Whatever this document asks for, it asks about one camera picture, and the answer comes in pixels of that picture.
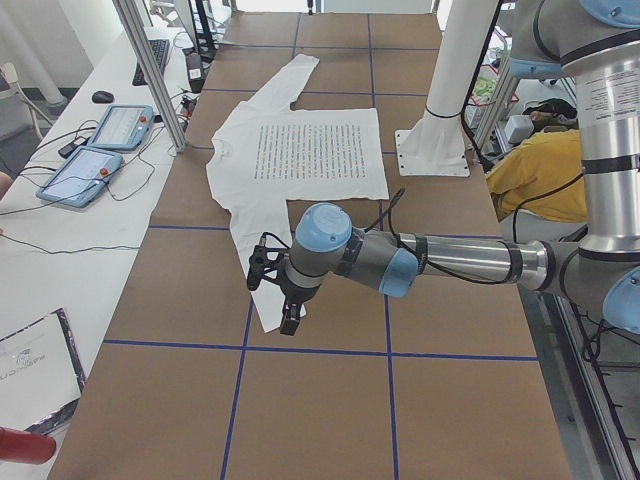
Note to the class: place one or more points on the blue teach pendant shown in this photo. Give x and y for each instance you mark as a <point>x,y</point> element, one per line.
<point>81,178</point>
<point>122,127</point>

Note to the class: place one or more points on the aluminium frame post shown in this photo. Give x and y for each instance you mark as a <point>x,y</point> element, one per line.
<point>133,26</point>

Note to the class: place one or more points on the far blue teach pendant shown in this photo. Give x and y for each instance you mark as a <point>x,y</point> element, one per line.
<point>122,127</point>

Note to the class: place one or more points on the white paper booklet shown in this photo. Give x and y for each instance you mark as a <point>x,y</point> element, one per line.
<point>42,377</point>

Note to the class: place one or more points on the white camera pole base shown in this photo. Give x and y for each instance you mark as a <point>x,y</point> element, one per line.
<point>435,145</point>

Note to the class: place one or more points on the small black adapter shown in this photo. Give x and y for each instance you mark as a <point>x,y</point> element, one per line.
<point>67,150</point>

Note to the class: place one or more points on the near blue teach pendant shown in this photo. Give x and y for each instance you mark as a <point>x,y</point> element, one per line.
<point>81,178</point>

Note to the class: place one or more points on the black box with label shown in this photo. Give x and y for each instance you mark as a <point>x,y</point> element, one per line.
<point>195,72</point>

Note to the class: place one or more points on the black computer mouse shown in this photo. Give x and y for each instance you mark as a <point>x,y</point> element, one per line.
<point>102,97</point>

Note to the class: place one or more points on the person in yellow shirt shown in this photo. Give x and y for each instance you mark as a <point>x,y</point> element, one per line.
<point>542,175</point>

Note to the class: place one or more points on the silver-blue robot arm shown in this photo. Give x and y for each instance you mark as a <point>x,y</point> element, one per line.
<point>597,44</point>

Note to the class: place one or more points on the red cylinder object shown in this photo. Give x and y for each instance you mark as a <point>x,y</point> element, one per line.
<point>26,447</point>

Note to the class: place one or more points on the white long-sleeve printed shirt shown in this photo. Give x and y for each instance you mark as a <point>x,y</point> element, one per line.
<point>267,154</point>

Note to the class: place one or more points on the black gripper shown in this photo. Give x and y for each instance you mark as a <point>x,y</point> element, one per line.
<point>297,295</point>

